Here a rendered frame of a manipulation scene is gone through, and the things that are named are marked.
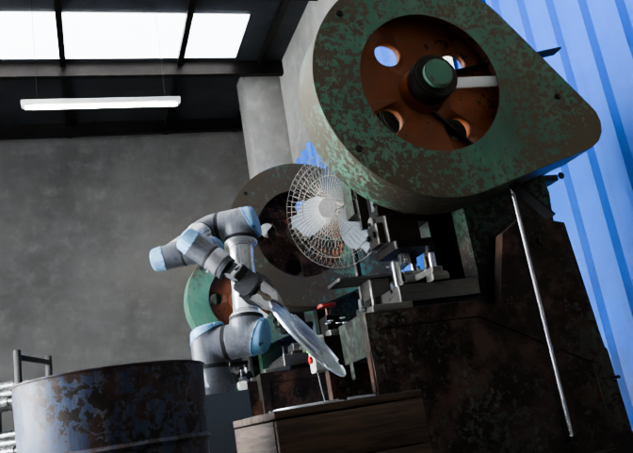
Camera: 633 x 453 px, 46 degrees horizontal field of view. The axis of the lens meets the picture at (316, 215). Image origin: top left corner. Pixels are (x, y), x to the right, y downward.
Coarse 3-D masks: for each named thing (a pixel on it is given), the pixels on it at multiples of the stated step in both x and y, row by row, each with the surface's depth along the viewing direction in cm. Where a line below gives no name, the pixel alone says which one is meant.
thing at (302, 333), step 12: (276, 312) 200; (288, 312) 215; (288, 324) 199; (300, 324) 215; (300, 336) 198; (312, 336) 209; (312, 348) 197; (324, 348) 212; (324, 360) 198; (336, 360) 212; (336, 372) 194
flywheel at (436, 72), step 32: (384, 32) 256; (416, 32) 260; (448, 32) 263; (416, 64) 242; (448, 64) 245; (384, 96) 248; (416, 96) 244; (448, 96) 245; (480, 96) 259; (416, 128) 248; (480, 128) 254
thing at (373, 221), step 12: (372, 216) 282; (384, 216) 271; (396, 216) 272; (408, 216) 273; (372, 228) 275; (384, 228) 271; (396, 228) 270; (408, 228) 272; (372, 240) 275; (384, 240) 270
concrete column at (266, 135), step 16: (240, 80) 857; (256, 80) 844; (272, 80) 850; (240, 96) 863; (256, 96) 838; (272, 96) 843; (240, 112) 869; (256, 112) 832; (272, 112) 837; (256, 128) 826; (272, 128) 831; (256, 144) 820; (272, 144) 825; (288, 144) 830; (256, 160) 814; (272, 160) 819; (288, 160) 824
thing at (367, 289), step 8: (384, 272) 265; (336, 280) 260; (344, 280) 259; (352, 280) 260; (360, 280) 262; (368, 280) 264; (376, 280) 265; (384, 280) 265; (392, 280) 273; (328, 288) 270; (336, 288) 271; (368, 288) 265; (376, 288) 264; (384, 288) 264; (368, 296) 265; (376, 296) 263; (368, 304) 266; (376, 304) 262
